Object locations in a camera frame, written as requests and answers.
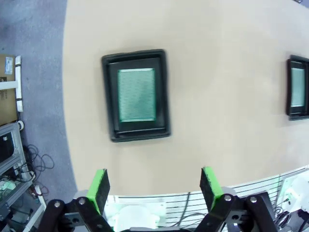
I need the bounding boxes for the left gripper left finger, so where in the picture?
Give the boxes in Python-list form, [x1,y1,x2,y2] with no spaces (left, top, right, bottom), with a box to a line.
[40,168,114,232]

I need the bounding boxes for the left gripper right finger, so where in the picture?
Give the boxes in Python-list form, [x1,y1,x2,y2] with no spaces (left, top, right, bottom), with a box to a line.
[193,166,279,232]

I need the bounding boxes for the black ESD tray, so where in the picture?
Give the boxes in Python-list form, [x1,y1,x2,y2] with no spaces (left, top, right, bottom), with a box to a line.
[286,54,309,121]
[101,48,173,143]

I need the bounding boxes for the green circuit board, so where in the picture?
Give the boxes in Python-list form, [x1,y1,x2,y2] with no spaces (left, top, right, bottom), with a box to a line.
[290,67,306,108]
[117,68,156,123]

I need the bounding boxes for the large flat cardboard box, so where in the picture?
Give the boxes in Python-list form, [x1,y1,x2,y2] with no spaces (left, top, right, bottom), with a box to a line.
[0,54,19,127]

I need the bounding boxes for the white wire grid panel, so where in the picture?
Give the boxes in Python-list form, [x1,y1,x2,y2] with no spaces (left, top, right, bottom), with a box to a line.
[106,165,309,229]

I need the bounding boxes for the black floor cables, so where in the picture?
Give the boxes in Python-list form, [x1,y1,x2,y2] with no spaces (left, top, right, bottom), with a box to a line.
[24,144,55,180]

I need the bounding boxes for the aluminium profile frame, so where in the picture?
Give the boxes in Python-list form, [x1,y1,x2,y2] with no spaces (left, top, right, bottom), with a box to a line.
[0,122,48,232]

